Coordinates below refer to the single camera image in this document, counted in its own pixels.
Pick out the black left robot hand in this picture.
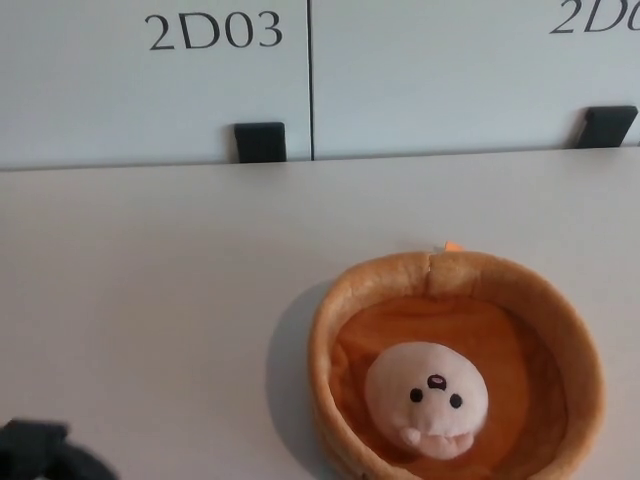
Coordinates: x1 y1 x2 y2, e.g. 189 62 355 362
0 419 119 480

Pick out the pink plush dumpling toy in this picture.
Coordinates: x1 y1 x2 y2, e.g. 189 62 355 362
363 341 489 460

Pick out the orange round plush plate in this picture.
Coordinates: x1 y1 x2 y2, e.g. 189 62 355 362
306 241 606 480

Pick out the white cabinet door marked 2D03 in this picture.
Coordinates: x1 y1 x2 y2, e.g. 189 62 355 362
0 0 315 171

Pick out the white cabinet door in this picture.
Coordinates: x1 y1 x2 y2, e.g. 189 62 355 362
305 0 640 161

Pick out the black cabinet door handle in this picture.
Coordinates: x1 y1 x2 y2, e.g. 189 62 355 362
233 121 288 164
572 105 640 149

